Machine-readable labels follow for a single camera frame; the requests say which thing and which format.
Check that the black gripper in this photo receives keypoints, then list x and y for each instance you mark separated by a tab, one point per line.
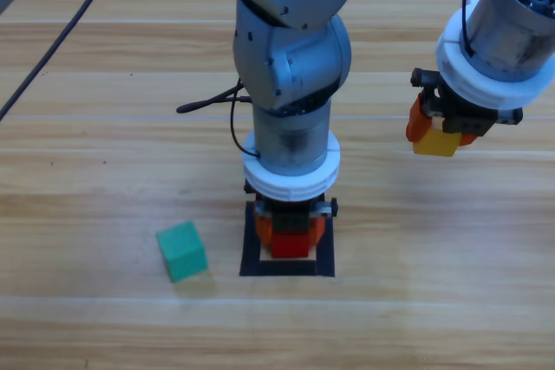
466	121
290	220

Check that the red wooden block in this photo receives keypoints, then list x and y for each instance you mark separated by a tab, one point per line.
289	245

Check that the yellow wooden block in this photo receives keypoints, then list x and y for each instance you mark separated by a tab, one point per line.
435	144

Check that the green wooden block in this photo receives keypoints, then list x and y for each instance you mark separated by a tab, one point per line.
182	253

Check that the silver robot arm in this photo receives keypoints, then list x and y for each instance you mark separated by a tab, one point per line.
295	53
503	40

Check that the black tape square outline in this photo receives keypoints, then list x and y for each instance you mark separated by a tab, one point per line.
286	269

